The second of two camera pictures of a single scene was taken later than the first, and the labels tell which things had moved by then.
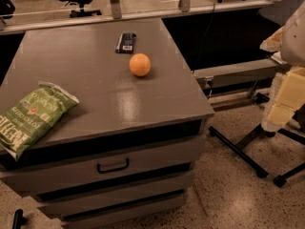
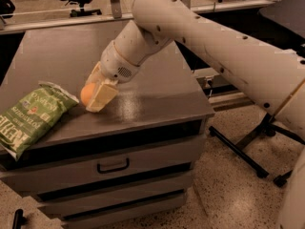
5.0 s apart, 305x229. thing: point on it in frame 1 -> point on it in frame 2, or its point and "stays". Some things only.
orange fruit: [139, 65] -> [87, 93]
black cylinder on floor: [19, 220] stays
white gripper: [294, 42] -> [116, 66]
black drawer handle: [112, 169] stays
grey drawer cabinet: [126, 155] stays
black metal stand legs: [246, 140] stays
